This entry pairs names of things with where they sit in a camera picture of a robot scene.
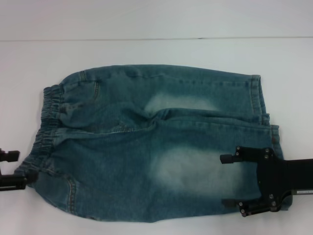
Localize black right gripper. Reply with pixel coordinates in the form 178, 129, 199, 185
220, 145, 313, 218

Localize blue denim shorts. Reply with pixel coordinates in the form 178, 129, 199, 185
15, 64, 293, 224

